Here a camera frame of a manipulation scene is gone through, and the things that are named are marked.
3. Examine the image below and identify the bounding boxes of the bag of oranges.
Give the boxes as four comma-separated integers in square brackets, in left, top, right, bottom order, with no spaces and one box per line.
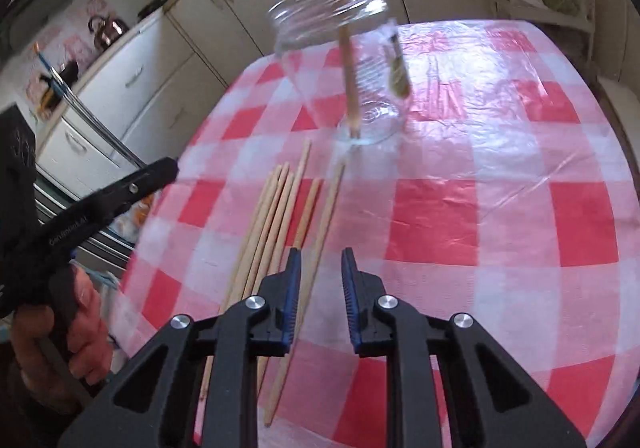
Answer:
[131,194,155,229]

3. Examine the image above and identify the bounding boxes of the blue handled mop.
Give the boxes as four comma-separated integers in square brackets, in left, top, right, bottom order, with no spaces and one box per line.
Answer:
[34,43,145,169]

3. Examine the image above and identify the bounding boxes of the red checkered tablecloth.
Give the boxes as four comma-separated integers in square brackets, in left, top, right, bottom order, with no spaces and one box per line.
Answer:
[110,20,639,447]

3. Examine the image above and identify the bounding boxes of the small white stool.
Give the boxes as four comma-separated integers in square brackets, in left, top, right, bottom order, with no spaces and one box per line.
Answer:
[598,76,640,159]

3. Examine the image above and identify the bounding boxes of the clear glass jar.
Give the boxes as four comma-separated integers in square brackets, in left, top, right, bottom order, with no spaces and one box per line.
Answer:
[268,0,411,145]

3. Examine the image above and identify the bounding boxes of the copper kettle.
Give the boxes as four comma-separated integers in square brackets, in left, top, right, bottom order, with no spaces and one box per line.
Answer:
[88,15,129,52]

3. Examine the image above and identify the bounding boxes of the black wok on stove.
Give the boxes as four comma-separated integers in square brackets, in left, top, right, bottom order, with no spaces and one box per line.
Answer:
[39,60,79,110]

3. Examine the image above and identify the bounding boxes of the person's left hand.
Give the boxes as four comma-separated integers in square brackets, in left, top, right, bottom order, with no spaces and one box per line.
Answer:
[11,266,113,411]

